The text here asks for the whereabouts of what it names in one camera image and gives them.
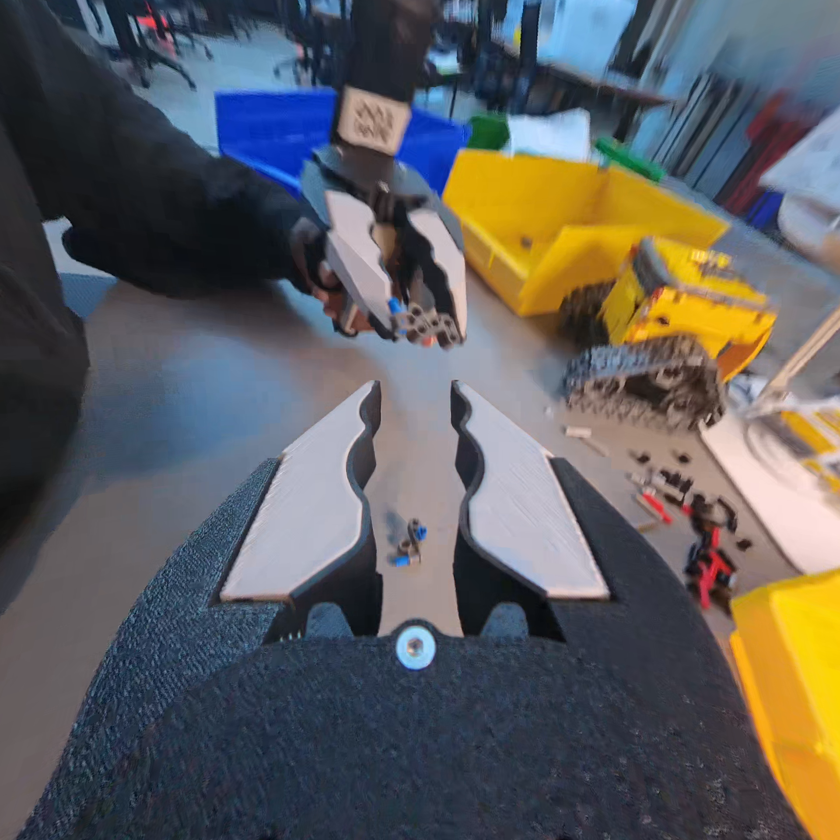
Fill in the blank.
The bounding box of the grey desk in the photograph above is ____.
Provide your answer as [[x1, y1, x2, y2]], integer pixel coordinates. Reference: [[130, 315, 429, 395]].
[[0, 197, 840, 821]]

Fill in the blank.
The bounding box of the grey fabric seat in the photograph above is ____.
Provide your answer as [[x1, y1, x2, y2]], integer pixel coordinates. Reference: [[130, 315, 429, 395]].
[[59, 272, 119, 320]]

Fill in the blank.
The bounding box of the pile of small connector pins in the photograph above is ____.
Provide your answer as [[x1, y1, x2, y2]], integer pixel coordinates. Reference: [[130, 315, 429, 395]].
[[626, 449, 753, 611]]

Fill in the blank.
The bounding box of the green storage bin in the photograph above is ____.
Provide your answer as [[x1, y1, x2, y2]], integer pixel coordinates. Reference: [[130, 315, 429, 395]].
[[468, 115, 667, 182]]

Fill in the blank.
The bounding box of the blue storage bin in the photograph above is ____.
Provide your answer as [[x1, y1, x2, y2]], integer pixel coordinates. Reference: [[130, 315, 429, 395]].
[[215, 88, 471, 198]]

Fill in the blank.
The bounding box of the yellow parts bin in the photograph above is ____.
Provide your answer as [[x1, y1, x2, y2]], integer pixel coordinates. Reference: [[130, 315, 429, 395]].
[[443, 150, 731, 317], [730, 570, 840, 840]]

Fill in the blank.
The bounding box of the shelf of coloured bins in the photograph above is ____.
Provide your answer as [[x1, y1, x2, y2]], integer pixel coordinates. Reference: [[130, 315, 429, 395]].
[[718, 92, 824, 227]]

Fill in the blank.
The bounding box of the person's left hand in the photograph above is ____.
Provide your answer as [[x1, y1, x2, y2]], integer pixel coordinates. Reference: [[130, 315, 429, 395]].
[[289, 220, 362, 337]]

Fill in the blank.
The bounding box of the black office chair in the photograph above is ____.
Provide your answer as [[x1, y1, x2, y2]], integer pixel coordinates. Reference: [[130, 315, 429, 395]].
[[125, 0, 214, 91]]

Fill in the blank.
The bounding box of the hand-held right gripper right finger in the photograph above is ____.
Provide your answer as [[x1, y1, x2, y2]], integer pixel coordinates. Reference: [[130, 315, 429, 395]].
[[450, 379, 612, 637]]

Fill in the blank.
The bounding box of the white foam sheet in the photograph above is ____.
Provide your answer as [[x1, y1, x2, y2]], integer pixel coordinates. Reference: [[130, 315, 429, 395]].
[[508, 108, 593, 163]]

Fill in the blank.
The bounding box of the grey bent beam assembly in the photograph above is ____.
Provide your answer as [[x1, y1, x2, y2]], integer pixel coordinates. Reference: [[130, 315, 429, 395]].
[[387, 298, 463, 350]]

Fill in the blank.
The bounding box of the person's left forearm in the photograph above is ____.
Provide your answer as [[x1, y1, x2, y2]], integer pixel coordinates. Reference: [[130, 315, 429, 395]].
[[0, 0, 309, 299]]

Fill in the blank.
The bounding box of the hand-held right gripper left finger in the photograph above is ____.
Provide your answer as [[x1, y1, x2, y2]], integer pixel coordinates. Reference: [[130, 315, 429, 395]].
[[220, 379, 384, 637]]

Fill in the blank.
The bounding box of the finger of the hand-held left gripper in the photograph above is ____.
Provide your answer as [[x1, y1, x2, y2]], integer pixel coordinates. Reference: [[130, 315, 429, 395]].
[[323, 189, 403, 342], [407, 206, 469, 345]]

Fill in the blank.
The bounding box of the yellow tracked brick bulldozer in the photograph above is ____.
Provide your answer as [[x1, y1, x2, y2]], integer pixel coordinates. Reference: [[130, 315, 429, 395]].
[[561, 238, 778, 431]]

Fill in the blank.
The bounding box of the yellow printed leaflet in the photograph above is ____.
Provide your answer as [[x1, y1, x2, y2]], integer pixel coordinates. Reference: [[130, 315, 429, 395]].
[[755, 394, 840, 487]]

